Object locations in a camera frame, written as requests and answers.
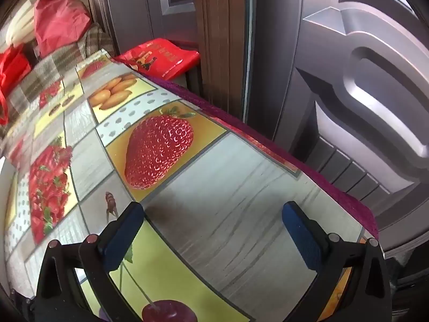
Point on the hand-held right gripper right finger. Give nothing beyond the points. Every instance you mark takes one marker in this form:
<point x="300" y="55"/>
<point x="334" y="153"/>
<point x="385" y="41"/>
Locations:
<point x="301" y="238"/>

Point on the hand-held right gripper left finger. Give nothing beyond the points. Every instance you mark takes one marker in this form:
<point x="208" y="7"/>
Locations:
<point x="124" y="238"/>

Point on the fruit printed tablecloth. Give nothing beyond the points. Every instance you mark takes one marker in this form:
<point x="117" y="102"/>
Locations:
<point x="218" y="191"/>

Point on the panelled metal door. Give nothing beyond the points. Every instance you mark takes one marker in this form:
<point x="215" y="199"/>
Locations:
<point x="134" y="6"/>
<point x="335" y="73"/>

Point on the flat red gift bag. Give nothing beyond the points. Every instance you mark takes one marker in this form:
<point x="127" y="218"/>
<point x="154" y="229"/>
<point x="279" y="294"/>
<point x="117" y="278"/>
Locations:
<point x="161" y="57"/>

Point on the plaid blanket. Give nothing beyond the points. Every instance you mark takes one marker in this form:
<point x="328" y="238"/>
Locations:
<point x="50" y="63"/>

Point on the red tote bag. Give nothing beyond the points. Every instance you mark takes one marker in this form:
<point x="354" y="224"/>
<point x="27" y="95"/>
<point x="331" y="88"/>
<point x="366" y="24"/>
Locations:
<point x="13" y="67"/>

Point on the brown wooden boards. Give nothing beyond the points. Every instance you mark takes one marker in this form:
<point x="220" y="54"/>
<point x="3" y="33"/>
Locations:
<point x="221" y="40"/>

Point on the crumpled red plastic bag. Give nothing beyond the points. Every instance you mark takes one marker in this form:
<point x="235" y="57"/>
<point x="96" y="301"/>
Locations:
<point x="60" y="20"/>

